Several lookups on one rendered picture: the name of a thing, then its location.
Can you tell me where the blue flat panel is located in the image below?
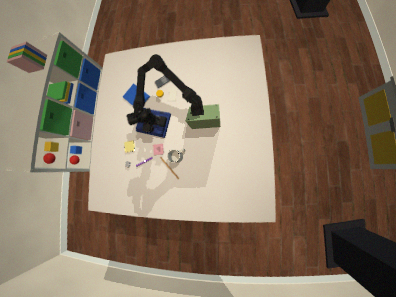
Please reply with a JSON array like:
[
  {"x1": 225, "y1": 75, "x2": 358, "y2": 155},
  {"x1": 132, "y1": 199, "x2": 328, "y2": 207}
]
[{"x1": 123, "y1": 84, "x2": 150, "y2": 106}]

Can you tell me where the grey mug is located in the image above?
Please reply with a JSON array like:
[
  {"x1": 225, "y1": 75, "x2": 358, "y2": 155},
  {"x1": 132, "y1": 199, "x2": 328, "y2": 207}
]
[{"x1": 167, "y1": 149, "x2": 186, "y2": 163}]

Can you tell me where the blue phone faceplate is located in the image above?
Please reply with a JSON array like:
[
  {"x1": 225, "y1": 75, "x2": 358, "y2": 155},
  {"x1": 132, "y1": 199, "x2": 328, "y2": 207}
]
[{"x1": 136, "y1": 109, "x2": 171, "y2": 138}]

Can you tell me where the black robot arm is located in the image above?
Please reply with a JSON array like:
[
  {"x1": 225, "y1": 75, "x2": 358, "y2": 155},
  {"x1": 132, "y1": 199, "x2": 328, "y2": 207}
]
[{"x1": 126, "y1": 54, "x2": 204, "y2": 133}]

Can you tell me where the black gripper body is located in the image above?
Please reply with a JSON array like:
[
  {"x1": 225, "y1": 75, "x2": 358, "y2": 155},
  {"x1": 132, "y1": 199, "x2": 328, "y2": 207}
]
[{"x1": 140, "y1": 113, "x2": 167, "y2": 127}]

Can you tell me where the yellow square pad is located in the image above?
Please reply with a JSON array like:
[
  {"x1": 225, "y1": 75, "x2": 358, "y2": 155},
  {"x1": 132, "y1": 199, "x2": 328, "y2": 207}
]
[{"x1": 124, "y1": 140, "x2": 135, "y2": 152}]

